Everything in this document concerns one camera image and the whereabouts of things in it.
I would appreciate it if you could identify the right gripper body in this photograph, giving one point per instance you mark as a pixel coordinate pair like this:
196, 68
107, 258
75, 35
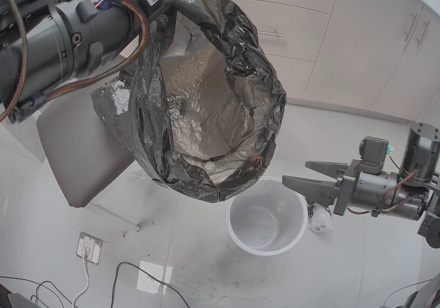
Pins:
374, 193

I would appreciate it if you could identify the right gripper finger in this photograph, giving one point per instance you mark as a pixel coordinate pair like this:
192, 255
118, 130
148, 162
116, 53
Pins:
330, 169
316, 189

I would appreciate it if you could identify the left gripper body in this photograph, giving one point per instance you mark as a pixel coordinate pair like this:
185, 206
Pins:
51, 56

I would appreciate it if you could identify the white printed wrapper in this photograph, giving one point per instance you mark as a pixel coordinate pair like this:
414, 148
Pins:
323, 224

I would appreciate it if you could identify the black plastic bag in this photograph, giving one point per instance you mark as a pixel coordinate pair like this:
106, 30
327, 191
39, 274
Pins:
240, 59

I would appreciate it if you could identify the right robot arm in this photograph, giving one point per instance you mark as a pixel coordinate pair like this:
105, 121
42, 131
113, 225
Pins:
421, 148

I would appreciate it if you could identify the white trash bin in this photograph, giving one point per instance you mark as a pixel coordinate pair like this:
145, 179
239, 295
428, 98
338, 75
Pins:
264, 222

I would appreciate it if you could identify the grey padded white chair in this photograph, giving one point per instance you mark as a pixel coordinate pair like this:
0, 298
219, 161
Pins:
75, 162

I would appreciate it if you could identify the beige built-in cabinet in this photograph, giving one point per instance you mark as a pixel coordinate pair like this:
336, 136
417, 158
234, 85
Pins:
309, 42

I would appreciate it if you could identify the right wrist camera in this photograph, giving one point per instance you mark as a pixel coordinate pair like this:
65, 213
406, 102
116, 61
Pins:
373, 152

